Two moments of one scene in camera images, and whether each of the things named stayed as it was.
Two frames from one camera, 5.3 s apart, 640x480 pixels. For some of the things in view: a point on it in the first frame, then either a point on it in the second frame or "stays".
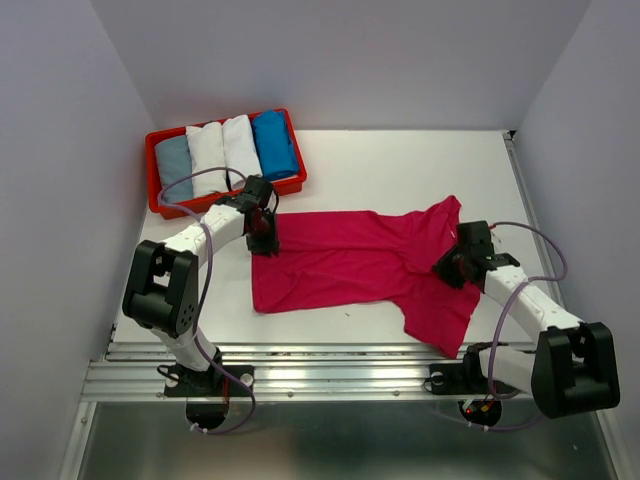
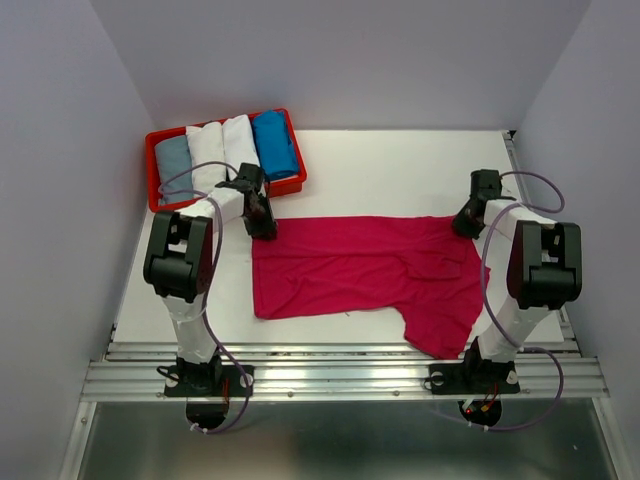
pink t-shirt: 329,258 stays
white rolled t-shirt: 239,150 stays
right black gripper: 446,274 → 460,224
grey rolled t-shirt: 173,163 stays
